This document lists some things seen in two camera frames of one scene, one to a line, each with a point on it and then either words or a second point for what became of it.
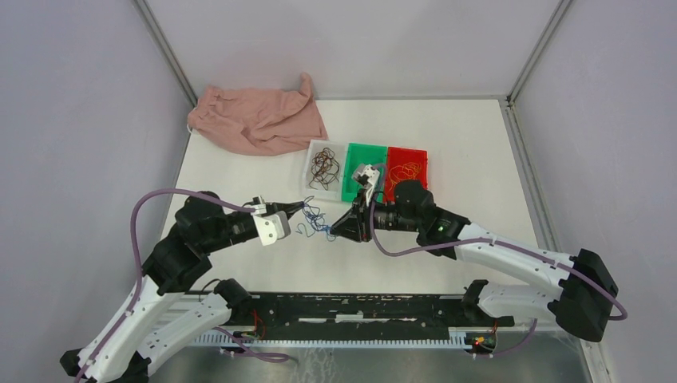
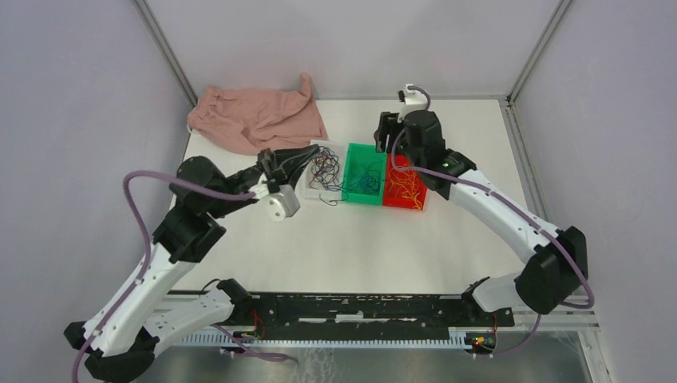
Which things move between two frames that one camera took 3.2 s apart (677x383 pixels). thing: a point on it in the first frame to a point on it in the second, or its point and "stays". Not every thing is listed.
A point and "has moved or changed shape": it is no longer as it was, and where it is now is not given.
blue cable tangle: x=315 y=219 has moved or changed shape
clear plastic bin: x=325 y=170 stays
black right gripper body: x=362 y=214 to x=389 y=125
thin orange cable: x=408 y=171 stays
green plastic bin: x=359 y=154 stays
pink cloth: x=281 y=121 stays
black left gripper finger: x=287 y=207 to x=291 y=160
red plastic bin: x=403 y=163 stays
